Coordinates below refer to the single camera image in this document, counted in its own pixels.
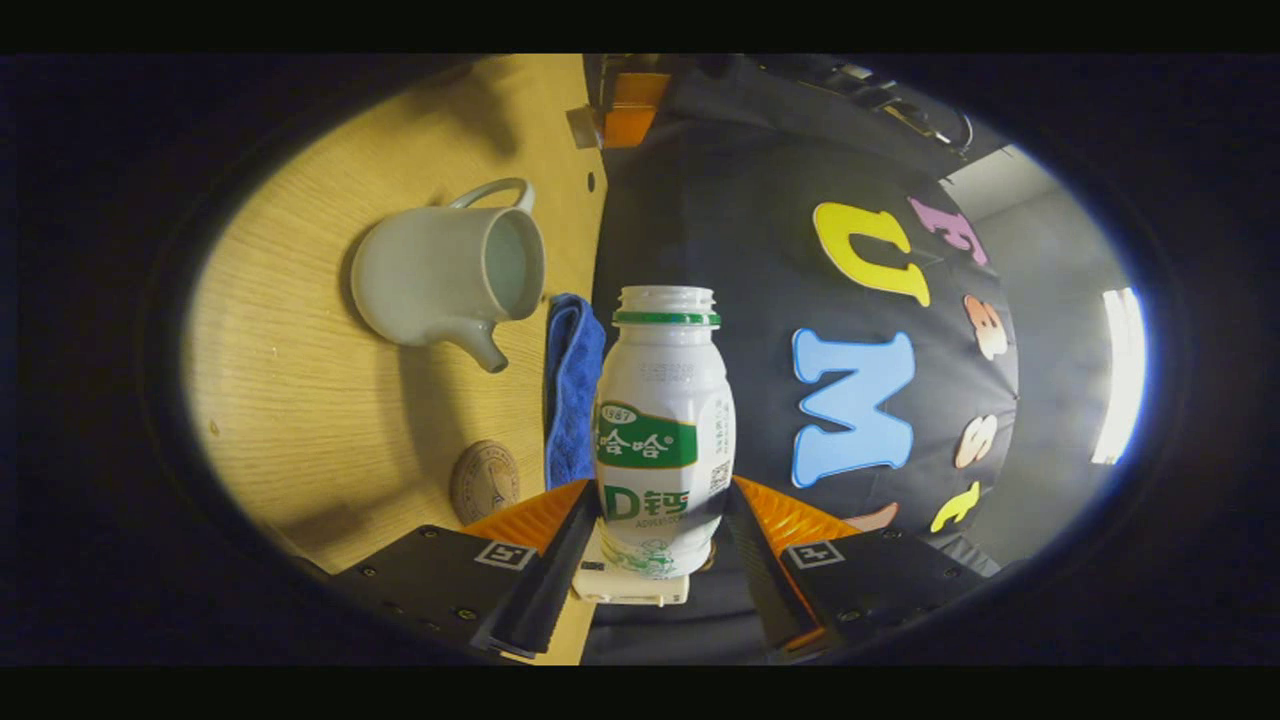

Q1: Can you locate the round wooden coaster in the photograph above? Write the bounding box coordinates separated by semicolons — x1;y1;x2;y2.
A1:
450;440;521;527

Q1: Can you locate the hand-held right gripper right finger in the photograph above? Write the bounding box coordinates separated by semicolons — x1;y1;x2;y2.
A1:
725;475;1001;658

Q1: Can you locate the white toaster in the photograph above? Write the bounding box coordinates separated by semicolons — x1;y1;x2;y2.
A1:
572;530;691;607

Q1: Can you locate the black backdrop cloth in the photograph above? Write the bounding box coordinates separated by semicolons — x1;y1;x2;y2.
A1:
580;55;1131;666

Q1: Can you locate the blue towel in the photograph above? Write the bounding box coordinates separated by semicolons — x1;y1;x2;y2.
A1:
544;293;607;491

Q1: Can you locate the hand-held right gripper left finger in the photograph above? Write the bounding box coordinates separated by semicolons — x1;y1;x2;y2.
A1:
330;478;601;661

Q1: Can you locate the white water bottle green label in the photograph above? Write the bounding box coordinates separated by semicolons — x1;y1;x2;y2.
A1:
593;285;737;581

